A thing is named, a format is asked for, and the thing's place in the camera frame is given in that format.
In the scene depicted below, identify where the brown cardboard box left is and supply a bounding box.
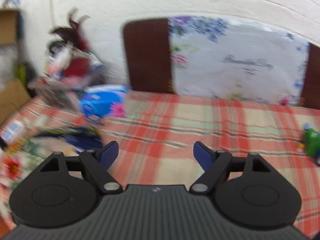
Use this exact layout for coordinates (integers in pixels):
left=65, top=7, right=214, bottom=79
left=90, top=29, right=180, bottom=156
left=1, top=8, right=30, bottom=123

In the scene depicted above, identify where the pile of clothes and items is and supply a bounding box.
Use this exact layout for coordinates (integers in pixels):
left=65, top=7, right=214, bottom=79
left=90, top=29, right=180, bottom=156
left=28, top=8, right=107, bottom=104

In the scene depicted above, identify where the blue floral plastic bag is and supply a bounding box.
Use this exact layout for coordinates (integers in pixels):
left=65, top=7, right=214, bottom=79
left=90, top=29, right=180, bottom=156
left=80, top=85, right=130, bottom=122

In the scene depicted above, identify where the green small packet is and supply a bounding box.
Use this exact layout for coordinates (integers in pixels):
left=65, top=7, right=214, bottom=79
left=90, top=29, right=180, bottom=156
left=297, top=123, right=320, bottom=167

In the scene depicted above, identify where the dark brown wooden headboard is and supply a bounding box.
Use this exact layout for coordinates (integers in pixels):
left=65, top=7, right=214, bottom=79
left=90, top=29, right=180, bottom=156
left=123, top=18, right=319, bottom=109

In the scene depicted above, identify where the floral white pillow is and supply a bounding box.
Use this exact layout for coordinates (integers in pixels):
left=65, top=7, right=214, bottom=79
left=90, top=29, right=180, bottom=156
left=168, top=16, right=310, bottom=106

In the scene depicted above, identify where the red plaid bed sheet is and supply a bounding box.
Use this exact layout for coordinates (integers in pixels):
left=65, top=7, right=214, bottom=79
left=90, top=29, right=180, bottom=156
left=0, top=89, right=320, bottom=238

